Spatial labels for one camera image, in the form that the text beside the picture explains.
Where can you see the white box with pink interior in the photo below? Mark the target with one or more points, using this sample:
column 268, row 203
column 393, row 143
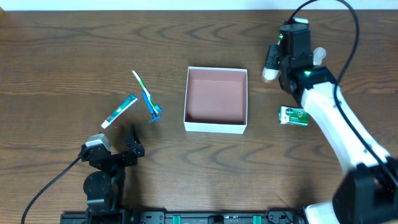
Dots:
column 216, row 100

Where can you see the green white toothbrush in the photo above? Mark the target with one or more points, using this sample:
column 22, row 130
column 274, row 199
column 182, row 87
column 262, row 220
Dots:
column 156, row 108

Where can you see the white patterned cream tube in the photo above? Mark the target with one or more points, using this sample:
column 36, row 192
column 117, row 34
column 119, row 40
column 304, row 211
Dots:
column 269, row 74

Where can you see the green white toothpaste tube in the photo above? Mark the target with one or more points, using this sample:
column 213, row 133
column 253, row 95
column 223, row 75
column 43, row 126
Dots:
column 128, row 102

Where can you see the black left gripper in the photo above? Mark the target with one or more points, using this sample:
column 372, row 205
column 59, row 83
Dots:
column 116, row 158

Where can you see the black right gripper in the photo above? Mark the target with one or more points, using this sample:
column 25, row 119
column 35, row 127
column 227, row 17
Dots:
column 277, row 58

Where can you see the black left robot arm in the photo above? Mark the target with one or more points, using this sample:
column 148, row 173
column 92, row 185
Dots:
column 104, row 188

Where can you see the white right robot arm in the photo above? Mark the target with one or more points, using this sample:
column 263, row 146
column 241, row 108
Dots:
column 368, row 192

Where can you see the clear bottle with blue liquid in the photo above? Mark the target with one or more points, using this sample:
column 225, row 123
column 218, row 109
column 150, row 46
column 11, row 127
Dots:
column 318, row 55

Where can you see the green soap bar package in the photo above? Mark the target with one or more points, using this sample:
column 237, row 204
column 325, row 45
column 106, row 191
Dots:
column 293, row 116

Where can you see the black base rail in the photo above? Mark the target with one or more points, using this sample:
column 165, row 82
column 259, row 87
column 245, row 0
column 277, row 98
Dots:
column 273, row 216

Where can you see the blue disposable razor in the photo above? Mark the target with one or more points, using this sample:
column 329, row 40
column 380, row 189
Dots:
column 155, row 116

